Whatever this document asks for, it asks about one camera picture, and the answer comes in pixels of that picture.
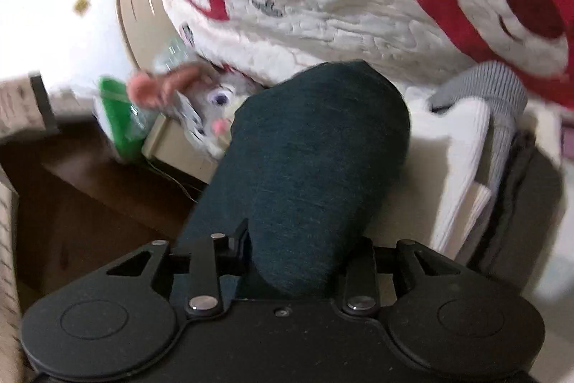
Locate patterned cardboard panel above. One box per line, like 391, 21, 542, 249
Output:
0, 167, 24, 383

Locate grey rabbit plush toy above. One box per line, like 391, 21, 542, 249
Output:
179, 68, 262, 158

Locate clear plastic bottle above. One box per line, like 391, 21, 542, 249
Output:
152, 38, 193, 75

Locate thin white cable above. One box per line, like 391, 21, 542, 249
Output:
146, 158, 200, 203

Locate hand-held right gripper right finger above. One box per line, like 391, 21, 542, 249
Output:
341, 239, 450, 314

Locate white folded garment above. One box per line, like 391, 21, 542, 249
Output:
404, 87, 494, 254

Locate cardboard box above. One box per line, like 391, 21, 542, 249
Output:
0, 71, 60, 140

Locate green plastic bag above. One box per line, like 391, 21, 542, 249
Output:
95, 75, 157, 165

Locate dark teal garment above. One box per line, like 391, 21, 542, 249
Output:
173, 60, 411, 303

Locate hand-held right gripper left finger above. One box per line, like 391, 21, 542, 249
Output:
106, 219, 250, 318

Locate dark grey folded garment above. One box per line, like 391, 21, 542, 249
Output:
462, 131, 564, 290

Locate grey ribbed folded garment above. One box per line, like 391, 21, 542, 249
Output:
428, 61, 529, 195

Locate pink brown plush toy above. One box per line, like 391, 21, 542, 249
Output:
128, 66, 211, 108

